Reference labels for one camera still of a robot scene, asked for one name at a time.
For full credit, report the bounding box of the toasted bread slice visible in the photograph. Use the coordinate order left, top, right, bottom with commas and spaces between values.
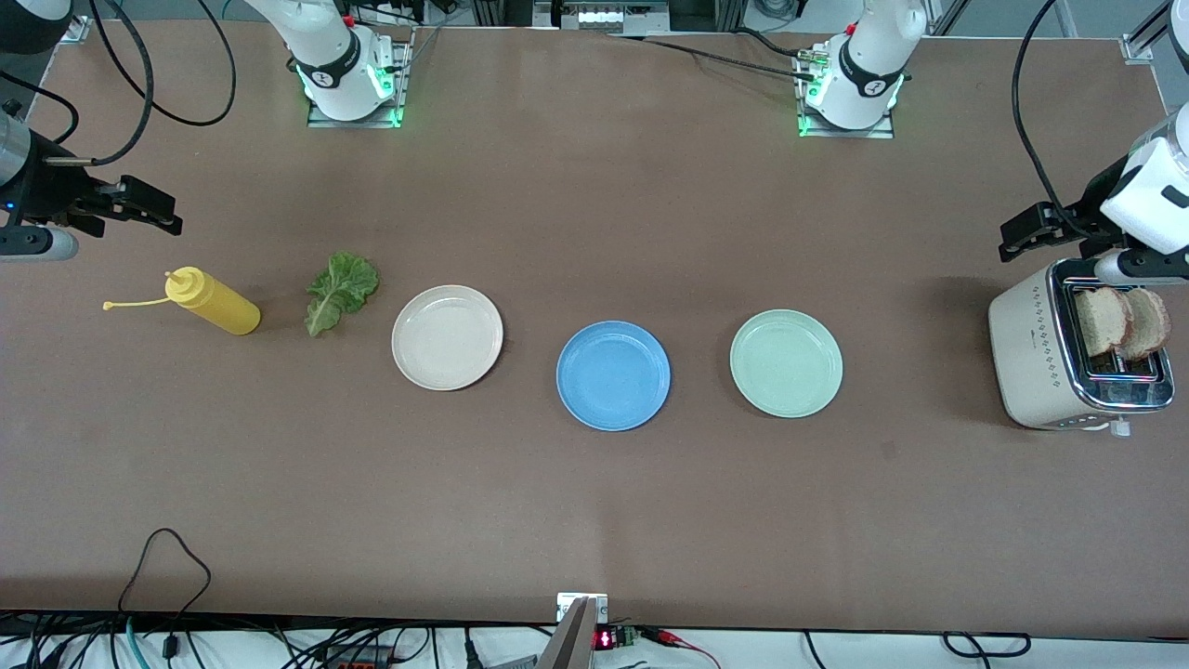
1119, 288, 1171, 361
1075, 286, 1136, 359

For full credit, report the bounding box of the yellow squeeze bottle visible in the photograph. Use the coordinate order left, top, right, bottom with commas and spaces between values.
102, 266, 263, 336

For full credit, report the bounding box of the green lettuce leaf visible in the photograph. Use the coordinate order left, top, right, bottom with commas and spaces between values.
305, 252, 380, 337

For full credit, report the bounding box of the pale green plate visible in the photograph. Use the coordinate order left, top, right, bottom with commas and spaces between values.
729, 309, 844, 419

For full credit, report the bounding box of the beige plate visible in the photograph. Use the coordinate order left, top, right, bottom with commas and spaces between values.
391, 284, 504, 391

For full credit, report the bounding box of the blue plate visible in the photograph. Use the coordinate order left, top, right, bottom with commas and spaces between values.
555, 321, 672, 432

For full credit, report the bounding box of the cream and chrome toaster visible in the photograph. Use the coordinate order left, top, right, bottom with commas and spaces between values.
987, 257, 1176, 438

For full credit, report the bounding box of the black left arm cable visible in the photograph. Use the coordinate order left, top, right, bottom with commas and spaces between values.
1011, 0, 1097, 238

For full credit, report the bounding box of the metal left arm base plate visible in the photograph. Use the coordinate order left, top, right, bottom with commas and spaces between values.
797, 51, 895, 140

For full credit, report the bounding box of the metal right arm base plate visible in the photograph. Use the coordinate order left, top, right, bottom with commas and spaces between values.
307, 28, 415, 129

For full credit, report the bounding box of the black cable to arm base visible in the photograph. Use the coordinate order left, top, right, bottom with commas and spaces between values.
604, 28, 823, 81

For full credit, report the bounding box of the coiled black cable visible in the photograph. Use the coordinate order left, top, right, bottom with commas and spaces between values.
943, 631, 1032, 659

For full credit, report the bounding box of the thin black looped cable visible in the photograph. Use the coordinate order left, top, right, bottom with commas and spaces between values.
116, 528, 213, 661

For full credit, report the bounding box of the metal frame with lit panel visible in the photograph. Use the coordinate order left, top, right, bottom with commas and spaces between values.
534, 0, 670, 33

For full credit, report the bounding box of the red clip lead cable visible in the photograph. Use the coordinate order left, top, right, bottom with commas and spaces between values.
639, 627, 722, 669

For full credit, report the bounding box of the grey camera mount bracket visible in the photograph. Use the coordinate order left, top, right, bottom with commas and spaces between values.
537, 593, 609, 669

